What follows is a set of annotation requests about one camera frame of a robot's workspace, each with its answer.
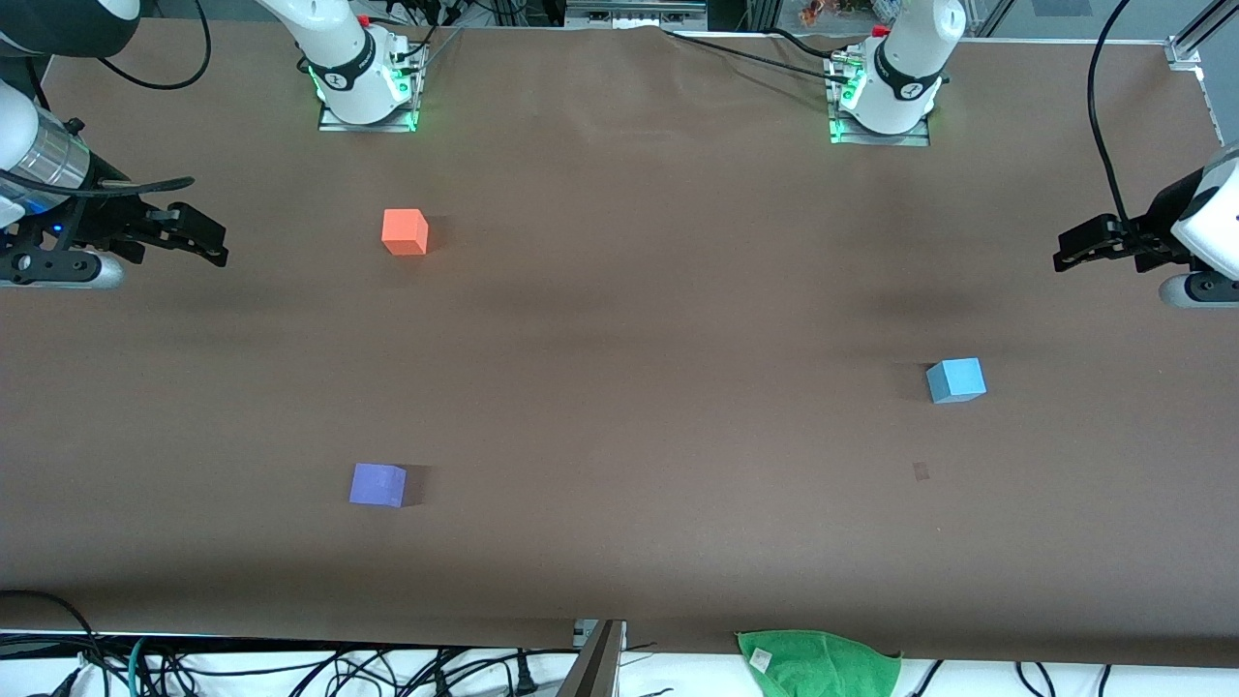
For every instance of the brown table cover sheet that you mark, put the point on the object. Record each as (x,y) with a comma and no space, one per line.
(619,407)

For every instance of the orange foam block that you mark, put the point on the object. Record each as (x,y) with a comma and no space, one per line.
(404,232)

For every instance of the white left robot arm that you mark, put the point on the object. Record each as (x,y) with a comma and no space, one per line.
(910,48)

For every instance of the blue foam block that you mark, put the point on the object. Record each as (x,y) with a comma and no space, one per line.
(956,380)

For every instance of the purple foam block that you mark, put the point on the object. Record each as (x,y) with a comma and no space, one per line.
(377,486)

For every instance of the aluminium frame post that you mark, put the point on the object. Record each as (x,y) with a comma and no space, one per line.
(1195,39)

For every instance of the black power plug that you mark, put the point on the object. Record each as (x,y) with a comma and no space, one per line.
(526,676)

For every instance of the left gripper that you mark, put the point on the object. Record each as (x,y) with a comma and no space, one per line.
(1156,228)

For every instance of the green microfibre cloth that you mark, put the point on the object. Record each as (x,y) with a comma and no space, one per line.
(818,668)

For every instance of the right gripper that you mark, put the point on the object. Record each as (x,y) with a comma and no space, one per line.
(108,219)

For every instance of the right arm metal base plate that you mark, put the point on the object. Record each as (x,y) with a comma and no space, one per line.
(411,106)

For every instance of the grey metal profile bar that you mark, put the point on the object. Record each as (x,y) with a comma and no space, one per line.
(595,668)

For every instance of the colourful small objects pile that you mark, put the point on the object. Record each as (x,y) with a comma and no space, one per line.
(819,12)

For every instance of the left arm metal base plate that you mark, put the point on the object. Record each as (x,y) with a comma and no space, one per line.
(920,136)

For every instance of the grey metal rail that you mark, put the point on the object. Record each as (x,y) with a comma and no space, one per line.
(634,14)

